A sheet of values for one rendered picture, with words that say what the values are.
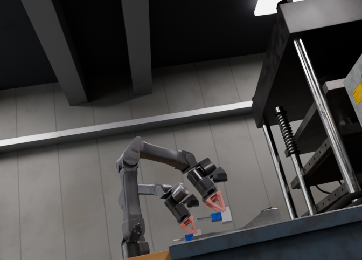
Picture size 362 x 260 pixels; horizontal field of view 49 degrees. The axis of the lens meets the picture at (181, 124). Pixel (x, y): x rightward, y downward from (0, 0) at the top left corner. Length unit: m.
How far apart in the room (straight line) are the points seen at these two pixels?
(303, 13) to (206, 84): 2.36
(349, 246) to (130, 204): 0.73
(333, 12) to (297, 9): 0.19
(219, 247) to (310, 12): 1.56
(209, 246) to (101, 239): 2.93
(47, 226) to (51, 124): 1.06
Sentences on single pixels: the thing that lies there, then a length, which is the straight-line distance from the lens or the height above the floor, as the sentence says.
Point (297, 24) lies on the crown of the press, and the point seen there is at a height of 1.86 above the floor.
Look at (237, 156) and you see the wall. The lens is 4.17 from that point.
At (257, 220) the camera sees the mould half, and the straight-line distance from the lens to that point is 1.71.
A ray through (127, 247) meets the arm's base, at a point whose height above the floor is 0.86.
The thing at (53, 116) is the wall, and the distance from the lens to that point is 4.42.
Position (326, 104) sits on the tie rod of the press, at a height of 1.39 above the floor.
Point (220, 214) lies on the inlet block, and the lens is 1.57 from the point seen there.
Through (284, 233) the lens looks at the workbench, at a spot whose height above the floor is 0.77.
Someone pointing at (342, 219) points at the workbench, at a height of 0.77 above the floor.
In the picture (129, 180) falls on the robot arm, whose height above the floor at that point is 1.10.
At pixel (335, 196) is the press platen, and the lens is 2.34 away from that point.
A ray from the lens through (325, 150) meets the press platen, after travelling 2.31.
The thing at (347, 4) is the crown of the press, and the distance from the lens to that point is 2.40.
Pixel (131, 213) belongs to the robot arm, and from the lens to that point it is 1.43.
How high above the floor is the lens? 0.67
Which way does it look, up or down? 23 degrees up
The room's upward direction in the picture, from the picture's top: 12 degrees counter-clockwise
